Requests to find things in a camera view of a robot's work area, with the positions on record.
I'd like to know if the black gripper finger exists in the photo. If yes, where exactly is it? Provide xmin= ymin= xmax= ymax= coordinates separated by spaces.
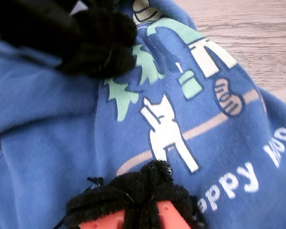
xmin=76 ymin=0 xmax=138 ymax=47
xmin=56 ymin=44 xmax=136 ymax=79

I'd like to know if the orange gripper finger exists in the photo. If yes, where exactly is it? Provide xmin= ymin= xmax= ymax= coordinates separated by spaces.
xmin=66 ymin=171 xmax=147 ymax=229
xmin=140 ymin=159 xmax=205 ymax=229

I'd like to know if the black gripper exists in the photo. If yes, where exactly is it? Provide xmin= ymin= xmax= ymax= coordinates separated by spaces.
xmin=0 ymin=0 xmax=86 ymax=60

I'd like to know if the blue printed T-shirt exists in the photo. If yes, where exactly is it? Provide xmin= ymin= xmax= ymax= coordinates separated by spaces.
xmin=0 ymin=0 xmax=286 ymax=229

